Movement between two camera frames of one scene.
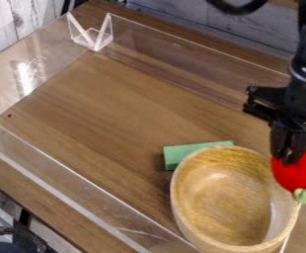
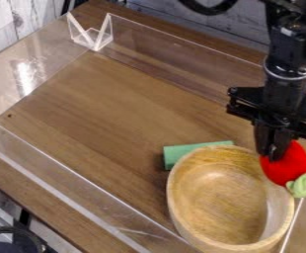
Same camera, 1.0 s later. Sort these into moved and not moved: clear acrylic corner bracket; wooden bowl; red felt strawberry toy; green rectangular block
Moved: red felt strawberry toy
Not moved: wooden bowl; green rectangular block; clear acrylic corner bracket
